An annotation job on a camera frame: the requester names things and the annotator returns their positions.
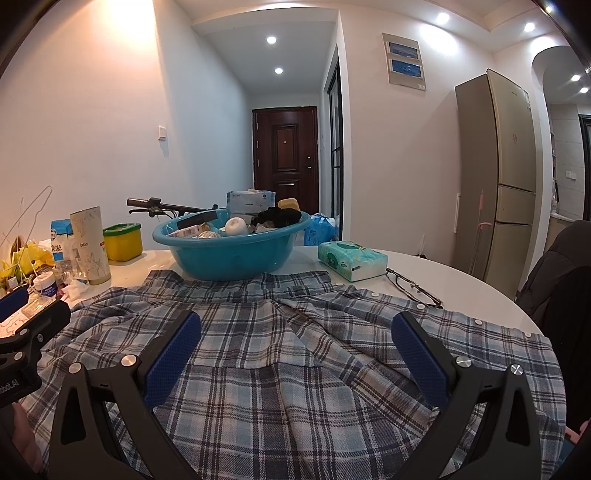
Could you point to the blue white carton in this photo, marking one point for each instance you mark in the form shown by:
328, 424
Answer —
61, 240

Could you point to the dark wooden door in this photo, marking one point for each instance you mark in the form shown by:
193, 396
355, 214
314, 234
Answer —
286, 161

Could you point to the blue plaid shirt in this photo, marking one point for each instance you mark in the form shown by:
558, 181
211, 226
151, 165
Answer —
295, 369

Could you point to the black framed eyeglasses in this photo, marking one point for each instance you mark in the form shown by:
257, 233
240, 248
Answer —
412, 285

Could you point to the crumpled white tissue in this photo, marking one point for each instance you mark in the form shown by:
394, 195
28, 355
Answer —
76, 290

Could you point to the white medicine bottle blue label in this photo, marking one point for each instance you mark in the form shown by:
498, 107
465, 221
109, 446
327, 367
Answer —
45, 285

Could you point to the white light switch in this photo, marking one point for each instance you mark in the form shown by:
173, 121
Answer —
162, 132

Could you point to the teal plastic basin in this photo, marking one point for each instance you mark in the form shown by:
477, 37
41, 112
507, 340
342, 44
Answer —
231, 258

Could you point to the green tissue pack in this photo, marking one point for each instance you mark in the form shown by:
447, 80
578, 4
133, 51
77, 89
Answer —
351, 261

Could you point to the beige sink cabinet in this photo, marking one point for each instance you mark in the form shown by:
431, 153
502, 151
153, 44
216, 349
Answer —
561, 230

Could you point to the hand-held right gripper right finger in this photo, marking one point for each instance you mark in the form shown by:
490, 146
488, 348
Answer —
420, 360

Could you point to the white round bottle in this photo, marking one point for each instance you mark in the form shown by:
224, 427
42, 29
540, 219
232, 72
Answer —
236, 226

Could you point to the black framed glass door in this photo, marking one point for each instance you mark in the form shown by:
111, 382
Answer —
334, 147

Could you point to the yellow container green rim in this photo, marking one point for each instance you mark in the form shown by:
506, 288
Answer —
122, 242

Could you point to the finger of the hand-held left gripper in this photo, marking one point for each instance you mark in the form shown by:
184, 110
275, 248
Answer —
46, 321
14, 300

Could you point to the yellow plastic bag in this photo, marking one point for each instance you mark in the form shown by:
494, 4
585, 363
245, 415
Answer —
27, 258

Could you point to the person's left hand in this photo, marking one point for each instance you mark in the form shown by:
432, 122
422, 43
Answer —
25, 438

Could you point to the white blue wipes pack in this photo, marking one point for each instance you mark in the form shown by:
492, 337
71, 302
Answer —
249, 201

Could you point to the beige refrigerator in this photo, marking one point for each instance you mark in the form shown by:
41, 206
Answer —
508, 161

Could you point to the dark jacket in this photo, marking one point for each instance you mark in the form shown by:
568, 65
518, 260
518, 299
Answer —
563, 300

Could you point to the black cloth bundle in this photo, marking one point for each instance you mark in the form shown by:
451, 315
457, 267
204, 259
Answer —
279, 217

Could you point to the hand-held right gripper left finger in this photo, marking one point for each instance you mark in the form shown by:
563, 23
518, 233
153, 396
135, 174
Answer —
173, 360

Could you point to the grey electrical panel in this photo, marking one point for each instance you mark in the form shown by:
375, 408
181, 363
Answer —
405, 62

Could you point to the blue plastic bag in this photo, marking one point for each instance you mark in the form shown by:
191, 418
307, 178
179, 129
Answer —
318, 230

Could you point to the tan soap block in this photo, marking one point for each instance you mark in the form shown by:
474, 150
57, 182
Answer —
289, 204

